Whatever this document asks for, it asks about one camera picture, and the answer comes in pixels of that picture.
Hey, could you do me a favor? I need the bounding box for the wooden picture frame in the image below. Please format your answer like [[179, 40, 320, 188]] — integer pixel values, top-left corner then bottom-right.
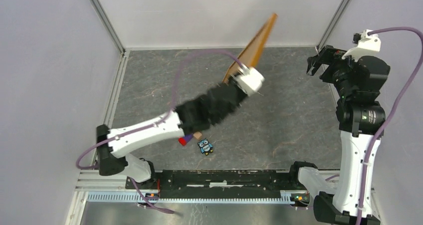
[[238, 13, 278, 67]]

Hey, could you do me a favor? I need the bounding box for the red and purple block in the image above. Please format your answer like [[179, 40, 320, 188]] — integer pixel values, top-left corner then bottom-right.
[[178, 134, 193, 146]]

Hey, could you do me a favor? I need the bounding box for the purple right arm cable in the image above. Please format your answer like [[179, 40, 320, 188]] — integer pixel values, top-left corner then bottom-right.
[[325, 26, 423, 225]]

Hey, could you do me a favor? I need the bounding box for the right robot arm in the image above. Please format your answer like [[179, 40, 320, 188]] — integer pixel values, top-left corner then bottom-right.
[[288, 45, 390, 225]]

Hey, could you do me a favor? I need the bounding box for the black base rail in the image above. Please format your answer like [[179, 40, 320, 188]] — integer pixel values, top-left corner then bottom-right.
[[136, 170, 305, 200]]

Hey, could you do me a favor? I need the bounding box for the blue owl figure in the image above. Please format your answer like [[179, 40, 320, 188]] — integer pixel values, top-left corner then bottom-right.
[[197, 139, 213, 156]]

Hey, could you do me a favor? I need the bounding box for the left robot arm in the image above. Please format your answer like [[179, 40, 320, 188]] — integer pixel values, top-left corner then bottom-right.
[[97, 81, 256, 189]]

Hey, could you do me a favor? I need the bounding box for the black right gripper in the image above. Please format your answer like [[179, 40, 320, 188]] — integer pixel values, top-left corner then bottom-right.
[[307, 43, 360, 97]]

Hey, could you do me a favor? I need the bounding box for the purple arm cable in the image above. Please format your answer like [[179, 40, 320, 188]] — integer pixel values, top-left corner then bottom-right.
[[325, 26, 423, 225], [75, 49, 247, 215]]

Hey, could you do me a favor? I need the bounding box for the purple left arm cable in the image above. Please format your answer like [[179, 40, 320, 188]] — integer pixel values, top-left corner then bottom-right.
[[75, 49, 247, 215]]

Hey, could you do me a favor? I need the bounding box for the small tan wooden cube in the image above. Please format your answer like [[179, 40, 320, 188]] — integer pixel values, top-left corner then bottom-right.
[[193, 132, 203, 140]]

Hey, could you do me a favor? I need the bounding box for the white toothed cable tray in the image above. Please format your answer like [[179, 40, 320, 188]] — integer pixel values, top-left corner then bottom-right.
[[86, 192, 295, 205]]

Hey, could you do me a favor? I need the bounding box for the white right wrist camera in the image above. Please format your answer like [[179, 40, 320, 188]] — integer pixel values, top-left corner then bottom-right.
[[342, 29, 381, 62]]

